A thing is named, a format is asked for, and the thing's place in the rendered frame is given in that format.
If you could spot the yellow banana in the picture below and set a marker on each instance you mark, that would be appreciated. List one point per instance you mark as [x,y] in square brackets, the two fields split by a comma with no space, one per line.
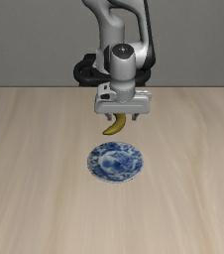
[115,126]

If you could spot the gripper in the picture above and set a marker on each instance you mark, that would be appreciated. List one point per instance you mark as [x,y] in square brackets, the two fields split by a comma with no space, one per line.
[124,105]

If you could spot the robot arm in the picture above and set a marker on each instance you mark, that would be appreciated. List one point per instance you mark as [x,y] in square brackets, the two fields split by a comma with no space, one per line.
[124,63]

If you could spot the blue and white plate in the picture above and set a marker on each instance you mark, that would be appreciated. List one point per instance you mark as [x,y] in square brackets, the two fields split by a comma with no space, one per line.
[115,161]

